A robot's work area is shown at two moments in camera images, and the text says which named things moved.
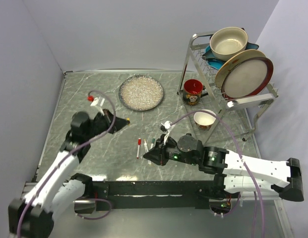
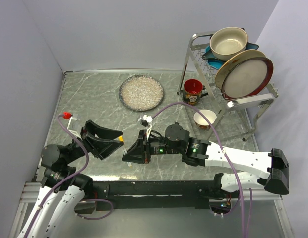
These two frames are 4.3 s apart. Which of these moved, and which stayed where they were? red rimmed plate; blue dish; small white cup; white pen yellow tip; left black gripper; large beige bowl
Moved: white pen yellow tip; left black gripper
Stayed: blue dish; large beige bowl; small white cup; red rimmed plate
